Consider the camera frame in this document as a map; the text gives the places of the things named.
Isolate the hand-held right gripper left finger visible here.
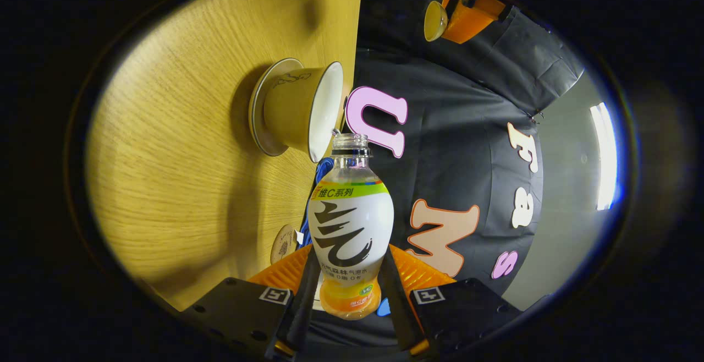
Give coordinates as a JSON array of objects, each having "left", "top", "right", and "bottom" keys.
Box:
[{"left": 179, "top": 244, "right": 322, "bottom": 362}]

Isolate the folded blue towel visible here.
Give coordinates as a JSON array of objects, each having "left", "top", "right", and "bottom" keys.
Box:
[{"left": 295, "top": 156, "right": 335, "bottom": 250}]

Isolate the black backdrop cloth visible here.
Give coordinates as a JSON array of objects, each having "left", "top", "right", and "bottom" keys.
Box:
[{"left": 308, "top": 0, "right": 586, "bottom": 346}]

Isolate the white saucer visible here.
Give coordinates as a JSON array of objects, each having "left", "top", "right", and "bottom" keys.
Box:
[{"left": 248, "top": 58, "right": 304, "bottom": 157}]

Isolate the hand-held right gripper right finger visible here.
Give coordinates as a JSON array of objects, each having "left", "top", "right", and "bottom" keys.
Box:
[{"left": 379, "top": 244, "right": 523, "bottom": 362}]

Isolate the plastic water bottle orange drink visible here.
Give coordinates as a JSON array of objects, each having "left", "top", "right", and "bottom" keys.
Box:
[{"left": 307, "top": 133, "right": 395, "bottom": 320}]

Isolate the round cork coaster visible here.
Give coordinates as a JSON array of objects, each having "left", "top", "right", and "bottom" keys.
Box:
[{"left": 270, "top": 224, "right": 298, "bottom": 265}]

